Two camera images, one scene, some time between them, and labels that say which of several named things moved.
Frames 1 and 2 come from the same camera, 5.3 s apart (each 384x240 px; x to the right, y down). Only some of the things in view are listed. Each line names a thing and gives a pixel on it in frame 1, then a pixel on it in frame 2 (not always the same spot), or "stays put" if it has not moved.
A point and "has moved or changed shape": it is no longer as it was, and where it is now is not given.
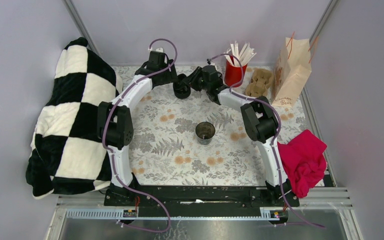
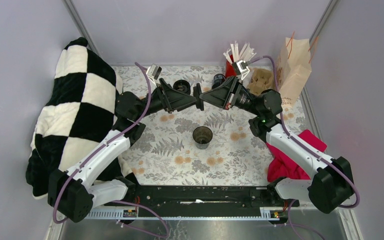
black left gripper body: (167, 76) to (164, 97)
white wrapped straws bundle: (236, 59) stays put
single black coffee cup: (205, 131) has moved or changed shape
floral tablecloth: (195, 141) stays put
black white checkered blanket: (67, 154) stays put
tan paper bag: (292, 68) stays put
